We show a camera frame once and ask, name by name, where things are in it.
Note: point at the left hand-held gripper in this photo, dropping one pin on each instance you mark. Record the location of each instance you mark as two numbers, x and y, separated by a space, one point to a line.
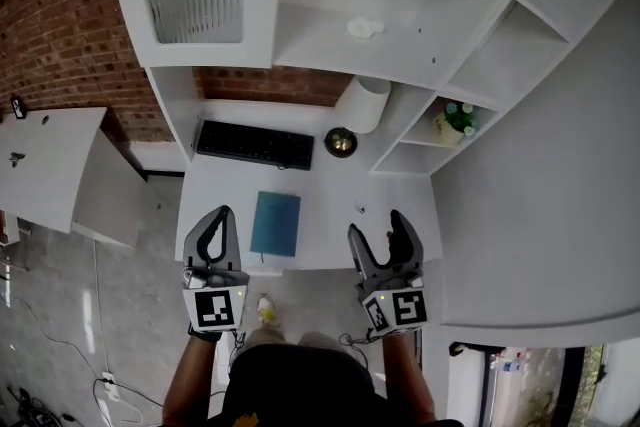
215 307

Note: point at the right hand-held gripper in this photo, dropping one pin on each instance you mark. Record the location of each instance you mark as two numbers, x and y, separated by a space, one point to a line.
407 307

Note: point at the white paper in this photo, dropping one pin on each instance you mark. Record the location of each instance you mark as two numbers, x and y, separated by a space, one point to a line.
365 27

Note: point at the person's left forearm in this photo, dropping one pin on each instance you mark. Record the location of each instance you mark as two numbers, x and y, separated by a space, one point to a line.
192 380

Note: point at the person's right forearm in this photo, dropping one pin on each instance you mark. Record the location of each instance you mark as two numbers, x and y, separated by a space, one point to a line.
407 375

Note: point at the white desk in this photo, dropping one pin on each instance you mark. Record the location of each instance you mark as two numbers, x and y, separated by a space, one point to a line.
330 195

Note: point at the teal notebook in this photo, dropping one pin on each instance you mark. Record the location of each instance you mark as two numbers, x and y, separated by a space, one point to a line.
275 225

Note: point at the person's left shoe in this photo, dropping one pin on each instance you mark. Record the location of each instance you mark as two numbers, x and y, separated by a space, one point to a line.
266 310

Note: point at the black wristband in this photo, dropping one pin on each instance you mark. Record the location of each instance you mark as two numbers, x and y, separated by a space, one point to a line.
205 334

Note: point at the person's beige trousers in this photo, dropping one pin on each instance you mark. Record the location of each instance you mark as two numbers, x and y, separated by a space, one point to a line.
320 345

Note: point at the black keyboard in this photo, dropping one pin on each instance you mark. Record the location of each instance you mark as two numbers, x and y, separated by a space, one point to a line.
255 145

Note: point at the potted flower plant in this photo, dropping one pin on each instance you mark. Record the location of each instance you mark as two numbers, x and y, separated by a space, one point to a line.
455 125

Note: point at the white shade table lamp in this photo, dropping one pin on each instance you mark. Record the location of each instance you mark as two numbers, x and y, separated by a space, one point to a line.
367 107

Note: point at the person's black shirt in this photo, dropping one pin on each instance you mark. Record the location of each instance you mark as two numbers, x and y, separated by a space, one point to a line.
305 390

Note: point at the red cap plastic bottle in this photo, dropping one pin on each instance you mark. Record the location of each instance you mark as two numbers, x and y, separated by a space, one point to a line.
517 355

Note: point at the blue label plastic bottle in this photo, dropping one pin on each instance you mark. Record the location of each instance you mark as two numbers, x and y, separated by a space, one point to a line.
511 367

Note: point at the white power strip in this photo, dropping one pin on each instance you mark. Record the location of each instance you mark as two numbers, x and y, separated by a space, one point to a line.
111 385

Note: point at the small white side table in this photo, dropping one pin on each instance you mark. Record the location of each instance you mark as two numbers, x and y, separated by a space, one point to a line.
50 170

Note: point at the small black tool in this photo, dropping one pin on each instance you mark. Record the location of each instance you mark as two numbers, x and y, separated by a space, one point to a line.
17 159

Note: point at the black clamp bracket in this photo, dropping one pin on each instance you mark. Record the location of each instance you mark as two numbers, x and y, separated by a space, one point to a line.
467 348

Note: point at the black window frame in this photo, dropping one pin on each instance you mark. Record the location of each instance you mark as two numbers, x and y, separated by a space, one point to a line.
575 385

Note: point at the small black picture frame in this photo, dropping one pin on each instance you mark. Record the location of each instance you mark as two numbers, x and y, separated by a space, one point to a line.
18 107

